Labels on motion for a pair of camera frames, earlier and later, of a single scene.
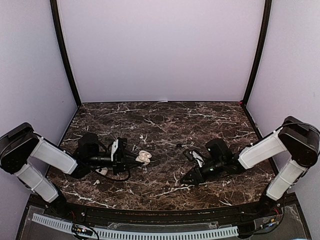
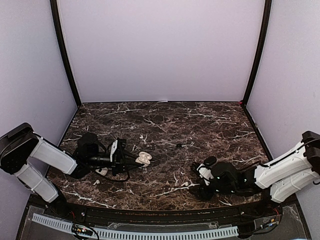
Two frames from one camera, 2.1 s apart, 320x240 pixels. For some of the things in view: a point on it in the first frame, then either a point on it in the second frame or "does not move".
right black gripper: (197, 175) to (203, 193)
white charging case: (144, 156) does not move
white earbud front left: (97, 181) does not move
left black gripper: (120, 160) does not move
